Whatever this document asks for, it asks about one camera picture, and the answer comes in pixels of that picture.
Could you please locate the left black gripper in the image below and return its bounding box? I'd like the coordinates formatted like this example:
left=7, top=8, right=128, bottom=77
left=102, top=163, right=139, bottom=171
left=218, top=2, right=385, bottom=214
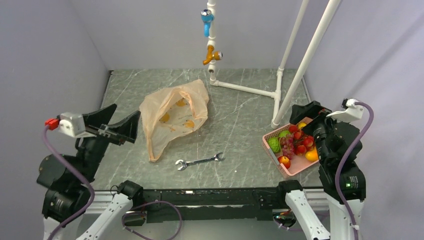
left=77, top=103, right=141, bottom=182

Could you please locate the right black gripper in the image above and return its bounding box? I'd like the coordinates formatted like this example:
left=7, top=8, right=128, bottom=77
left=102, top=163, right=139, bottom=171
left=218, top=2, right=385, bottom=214
left=289, top=99, right=349, bottom=162

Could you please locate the red fake fruit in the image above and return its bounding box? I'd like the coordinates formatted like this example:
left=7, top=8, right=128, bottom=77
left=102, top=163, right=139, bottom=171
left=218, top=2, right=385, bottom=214
left=288, top=124, right=315, bottom=156

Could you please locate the orange fake fruit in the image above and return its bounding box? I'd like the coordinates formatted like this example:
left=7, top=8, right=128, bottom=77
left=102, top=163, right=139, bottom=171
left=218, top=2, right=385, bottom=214
left=304, top=147, right=319, bottom=162

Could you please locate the green bumpy custard apple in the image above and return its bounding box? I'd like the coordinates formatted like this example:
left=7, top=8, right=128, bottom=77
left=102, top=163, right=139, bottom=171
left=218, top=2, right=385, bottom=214
left=267, top=137, right=281, bottom=153

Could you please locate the red yellow fake apple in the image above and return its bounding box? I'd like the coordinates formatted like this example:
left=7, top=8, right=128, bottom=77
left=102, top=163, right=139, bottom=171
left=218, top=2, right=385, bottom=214
left=277, top=155, right=291, bottom=169

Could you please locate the orange banana-print plastic bag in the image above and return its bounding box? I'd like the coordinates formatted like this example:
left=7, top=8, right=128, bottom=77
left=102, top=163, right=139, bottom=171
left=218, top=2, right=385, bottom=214
left=139, top=79, right=210, bottom=162

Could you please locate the yellow fake mango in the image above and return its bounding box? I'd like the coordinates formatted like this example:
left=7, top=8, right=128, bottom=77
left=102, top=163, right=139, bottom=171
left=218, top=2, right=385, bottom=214
left=297, top=122, right=307, bottom=130

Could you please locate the green fake fruit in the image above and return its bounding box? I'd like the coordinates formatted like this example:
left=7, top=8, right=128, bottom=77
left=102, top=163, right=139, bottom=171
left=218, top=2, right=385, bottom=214
left=278, top=130, right=290, bottom=138

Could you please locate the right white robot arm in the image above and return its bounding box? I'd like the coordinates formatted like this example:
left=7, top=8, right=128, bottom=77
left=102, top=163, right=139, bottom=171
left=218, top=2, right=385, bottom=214
left=275, top=98, right=374, bottom=240

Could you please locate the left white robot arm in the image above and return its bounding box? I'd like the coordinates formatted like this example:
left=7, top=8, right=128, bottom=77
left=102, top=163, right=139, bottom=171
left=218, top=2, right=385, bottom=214
left=36, top=104, right=141, bottom=240

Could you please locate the purple fake grape bunch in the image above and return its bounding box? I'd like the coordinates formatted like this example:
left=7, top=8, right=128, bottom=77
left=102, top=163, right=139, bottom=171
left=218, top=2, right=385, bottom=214
left=279, top=133, right=295, bottom=160

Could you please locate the pink plastic basket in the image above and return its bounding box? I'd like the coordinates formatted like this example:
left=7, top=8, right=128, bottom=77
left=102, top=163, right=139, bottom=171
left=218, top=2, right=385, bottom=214
left=262, top=117, right=318, bottom=178

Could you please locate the silver open-end wrench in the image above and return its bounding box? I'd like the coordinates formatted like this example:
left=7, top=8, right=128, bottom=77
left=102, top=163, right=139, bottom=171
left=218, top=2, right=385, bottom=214
left=175, top=152, right=226, bottom=171

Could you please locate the orange tap valve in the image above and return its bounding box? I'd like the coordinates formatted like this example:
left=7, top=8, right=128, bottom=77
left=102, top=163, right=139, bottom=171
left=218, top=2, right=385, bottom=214
left=202, top=45, right=223, bottom=66

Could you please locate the blue tap valve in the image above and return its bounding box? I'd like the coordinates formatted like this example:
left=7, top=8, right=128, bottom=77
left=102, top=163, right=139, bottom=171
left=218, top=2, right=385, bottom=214
left=200, top=9, right=215, bottom=37

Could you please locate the white PVC pipe frame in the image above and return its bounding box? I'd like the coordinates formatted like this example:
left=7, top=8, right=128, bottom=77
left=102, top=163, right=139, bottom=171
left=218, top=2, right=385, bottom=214
left=206, top=0, right=343, bottom=130

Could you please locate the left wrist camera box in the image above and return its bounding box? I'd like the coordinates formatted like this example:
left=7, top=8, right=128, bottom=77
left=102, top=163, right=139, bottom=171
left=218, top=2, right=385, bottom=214
left=44, top=112, right=89, bottom=138

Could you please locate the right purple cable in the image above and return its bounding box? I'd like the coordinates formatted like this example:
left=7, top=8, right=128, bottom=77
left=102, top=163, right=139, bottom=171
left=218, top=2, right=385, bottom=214
left=334, top=101, right=375, bottom=240

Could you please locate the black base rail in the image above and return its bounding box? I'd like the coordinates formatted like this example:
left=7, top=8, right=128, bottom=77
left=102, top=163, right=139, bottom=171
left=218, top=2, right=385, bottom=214
left=123, top=187, right=291, bottom=227

